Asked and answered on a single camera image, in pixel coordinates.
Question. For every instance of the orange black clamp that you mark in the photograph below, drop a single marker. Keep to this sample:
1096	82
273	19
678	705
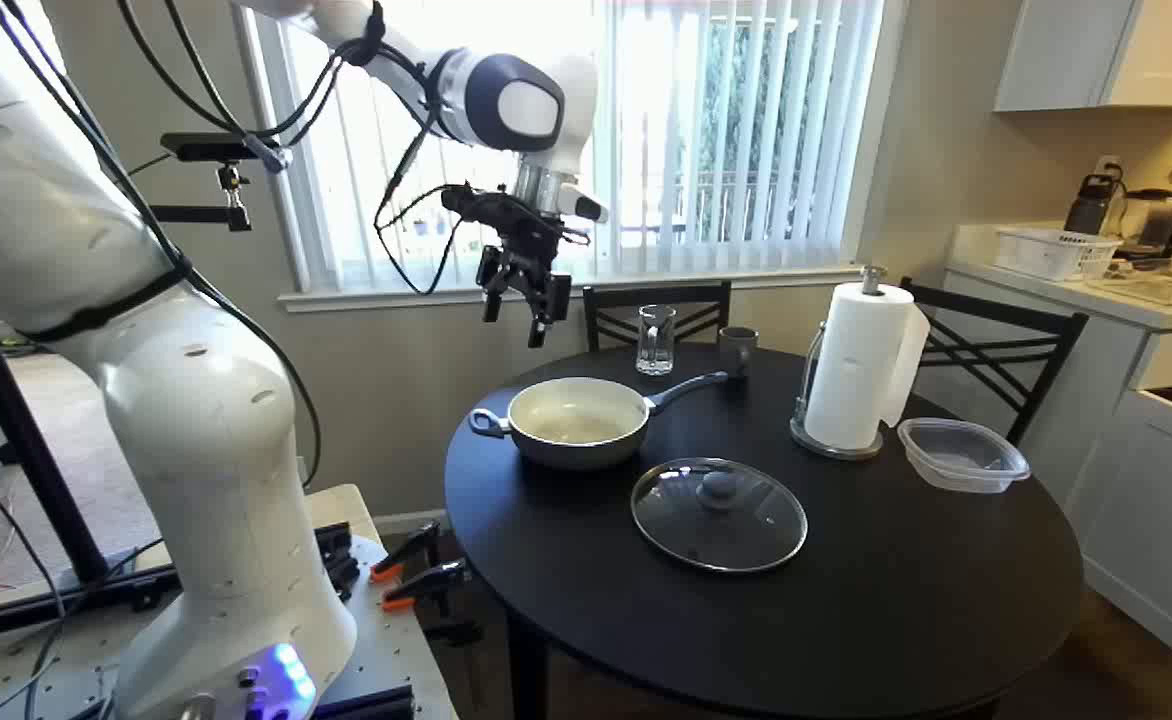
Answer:
412	570

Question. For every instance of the paper towel holder base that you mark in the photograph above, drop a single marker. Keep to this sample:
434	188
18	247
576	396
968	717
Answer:
835	450

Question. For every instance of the black coffee maker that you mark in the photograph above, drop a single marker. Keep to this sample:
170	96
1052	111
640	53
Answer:
1135	218

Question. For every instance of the clear plastic container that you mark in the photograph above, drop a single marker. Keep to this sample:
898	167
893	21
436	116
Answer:
960	458

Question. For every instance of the white vertical window blinds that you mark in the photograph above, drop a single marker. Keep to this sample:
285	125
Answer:
726	143

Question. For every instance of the dark drinking glass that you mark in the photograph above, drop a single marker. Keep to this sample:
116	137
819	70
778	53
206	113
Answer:
736	351

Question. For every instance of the round black table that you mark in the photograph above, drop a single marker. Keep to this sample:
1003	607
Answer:
907	602

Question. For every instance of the black chair right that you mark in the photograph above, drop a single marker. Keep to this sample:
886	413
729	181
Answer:
1007	351

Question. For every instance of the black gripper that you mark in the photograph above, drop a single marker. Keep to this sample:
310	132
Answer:
521	254

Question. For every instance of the white pan with grey handle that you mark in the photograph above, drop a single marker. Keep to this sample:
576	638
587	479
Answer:
581	423

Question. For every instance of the paper towel roll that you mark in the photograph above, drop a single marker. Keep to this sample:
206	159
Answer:
864	363

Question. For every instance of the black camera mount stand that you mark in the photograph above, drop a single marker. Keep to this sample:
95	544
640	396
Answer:
96	582

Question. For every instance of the white kitchen counter cabinet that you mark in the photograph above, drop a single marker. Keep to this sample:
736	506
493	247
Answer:
1102	440

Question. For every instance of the clear drinking glass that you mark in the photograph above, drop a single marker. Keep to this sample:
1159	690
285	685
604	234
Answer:
657	340

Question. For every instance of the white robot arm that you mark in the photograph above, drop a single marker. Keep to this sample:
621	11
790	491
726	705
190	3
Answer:
195	395

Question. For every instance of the white upper cabinet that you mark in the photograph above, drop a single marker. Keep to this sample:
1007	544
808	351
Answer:
1088	53

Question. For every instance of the black chair left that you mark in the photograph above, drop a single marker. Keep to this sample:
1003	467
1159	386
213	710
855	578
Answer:
615	313

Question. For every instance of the black chair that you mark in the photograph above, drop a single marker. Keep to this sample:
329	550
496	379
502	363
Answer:
1007	351
615	313

